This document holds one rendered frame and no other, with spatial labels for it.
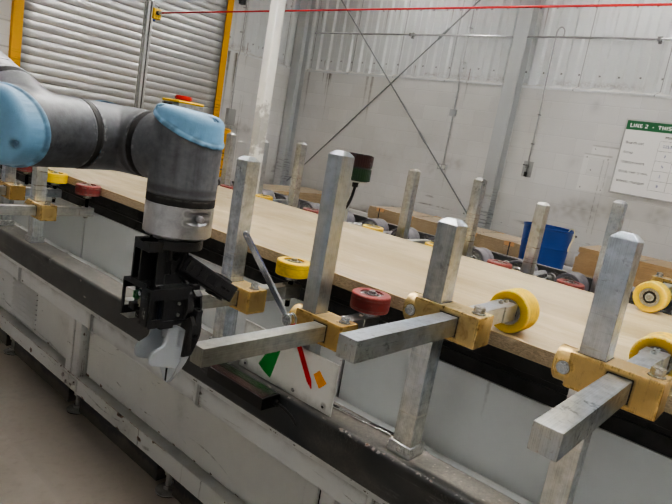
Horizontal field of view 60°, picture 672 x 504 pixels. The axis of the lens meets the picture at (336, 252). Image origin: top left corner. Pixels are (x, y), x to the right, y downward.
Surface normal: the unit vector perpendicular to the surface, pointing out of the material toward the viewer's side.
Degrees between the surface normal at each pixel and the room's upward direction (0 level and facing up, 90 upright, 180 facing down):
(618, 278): 90
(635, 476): 90
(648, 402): 90
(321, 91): 90
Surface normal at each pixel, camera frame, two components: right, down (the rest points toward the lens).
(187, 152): 0.23, 0.21
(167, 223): -0.05, 0.18
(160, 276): 0.74, 0.25
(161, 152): -0.41, 0.09
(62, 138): 0.86, 0.36
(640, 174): -0.65, 0.03
